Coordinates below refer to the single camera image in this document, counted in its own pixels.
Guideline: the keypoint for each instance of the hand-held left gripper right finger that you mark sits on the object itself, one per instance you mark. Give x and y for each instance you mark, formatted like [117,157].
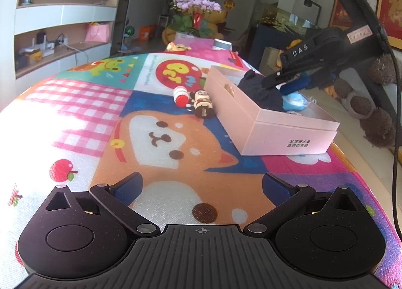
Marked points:
[276,190]

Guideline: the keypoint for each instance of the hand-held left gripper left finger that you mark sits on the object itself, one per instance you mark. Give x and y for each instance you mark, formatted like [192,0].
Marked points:
[128,189]

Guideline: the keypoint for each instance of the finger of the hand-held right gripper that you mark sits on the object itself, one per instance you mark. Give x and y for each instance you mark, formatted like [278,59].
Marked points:
[272,80]
[295,85]

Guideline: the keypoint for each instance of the wet wipes pack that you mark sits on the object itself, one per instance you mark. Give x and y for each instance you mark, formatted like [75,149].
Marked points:
[293,103]

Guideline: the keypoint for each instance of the black plush toy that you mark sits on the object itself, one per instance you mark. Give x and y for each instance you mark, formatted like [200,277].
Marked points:
[260,97]

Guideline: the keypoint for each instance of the pink cardboard box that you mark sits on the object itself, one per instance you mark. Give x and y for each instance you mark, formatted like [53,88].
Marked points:
[282,138]

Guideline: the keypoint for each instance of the yellow plush doll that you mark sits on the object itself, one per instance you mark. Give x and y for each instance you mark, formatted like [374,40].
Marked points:
[294,44]

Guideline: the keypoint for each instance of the beige sofa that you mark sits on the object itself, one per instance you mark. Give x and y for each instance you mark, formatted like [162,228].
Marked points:
[323,110]

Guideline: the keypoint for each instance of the dark fish tank cabinet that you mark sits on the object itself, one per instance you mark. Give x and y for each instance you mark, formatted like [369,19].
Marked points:
[260,41]

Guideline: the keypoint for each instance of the red and white flat box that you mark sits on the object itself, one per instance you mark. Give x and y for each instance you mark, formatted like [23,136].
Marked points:
[235,58]

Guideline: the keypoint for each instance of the glass fish tank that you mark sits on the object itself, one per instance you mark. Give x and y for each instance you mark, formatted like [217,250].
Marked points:
[289,3]

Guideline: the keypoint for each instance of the colourful cartoon mat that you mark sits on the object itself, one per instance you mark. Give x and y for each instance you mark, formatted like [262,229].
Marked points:
[94,138]

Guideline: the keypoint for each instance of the brown and white figurine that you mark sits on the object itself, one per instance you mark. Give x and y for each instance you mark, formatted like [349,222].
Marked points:
[202,103]

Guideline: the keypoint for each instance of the red and white small toy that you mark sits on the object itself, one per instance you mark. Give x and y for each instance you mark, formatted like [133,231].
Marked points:
[180,97]

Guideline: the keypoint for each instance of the gold foil wrapper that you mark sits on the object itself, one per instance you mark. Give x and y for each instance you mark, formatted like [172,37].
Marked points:
[178,46]

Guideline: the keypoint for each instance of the pink orchid plant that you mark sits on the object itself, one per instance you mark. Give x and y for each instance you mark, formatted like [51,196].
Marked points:
[194,14]

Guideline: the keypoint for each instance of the orange paper bag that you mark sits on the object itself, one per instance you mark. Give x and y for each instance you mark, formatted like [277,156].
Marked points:
[144,33]

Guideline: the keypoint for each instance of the watermelon ball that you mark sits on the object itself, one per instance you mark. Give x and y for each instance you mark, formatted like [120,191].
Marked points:
[129,30]

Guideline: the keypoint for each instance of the pink gift bag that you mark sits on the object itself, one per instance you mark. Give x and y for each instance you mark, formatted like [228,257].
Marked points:
[97,32]

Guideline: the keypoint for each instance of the power strip with chargers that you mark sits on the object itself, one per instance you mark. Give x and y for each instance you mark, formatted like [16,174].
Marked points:
[51,42]

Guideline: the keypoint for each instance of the white wooden television cabinet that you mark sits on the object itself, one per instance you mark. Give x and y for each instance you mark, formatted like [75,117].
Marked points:
[56,16]

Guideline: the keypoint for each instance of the yellow wall hanging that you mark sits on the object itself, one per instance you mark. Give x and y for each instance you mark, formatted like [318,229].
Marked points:
[228,4]

